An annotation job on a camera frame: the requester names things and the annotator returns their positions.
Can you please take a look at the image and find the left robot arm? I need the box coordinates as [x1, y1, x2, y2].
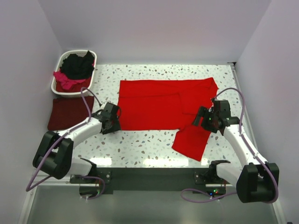
[33, 102, 121, 179]

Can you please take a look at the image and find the pink t-shirt in basket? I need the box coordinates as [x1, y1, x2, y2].
[53, 70, 92, 89]

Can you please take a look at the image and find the bright red t-shirt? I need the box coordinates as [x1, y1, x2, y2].
[118, 77, 218, 161]

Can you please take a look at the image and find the dark red t-shirt in basket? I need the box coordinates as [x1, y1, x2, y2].
[56, 79, 91, 93]

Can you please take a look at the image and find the aluminium frame rail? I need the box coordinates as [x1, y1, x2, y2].
[18, 164, 287, 224]

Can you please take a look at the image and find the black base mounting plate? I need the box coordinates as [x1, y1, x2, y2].
[70, 168, 228, 197]

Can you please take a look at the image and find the black t-shirt in basket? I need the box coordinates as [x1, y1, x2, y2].
[60, 51, 95, 80]

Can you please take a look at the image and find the folded dark maroon t-shirt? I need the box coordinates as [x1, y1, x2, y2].
[47, 97, 89, 131]

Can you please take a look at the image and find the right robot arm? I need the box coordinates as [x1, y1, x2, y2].
[192, 99, 279, 203]

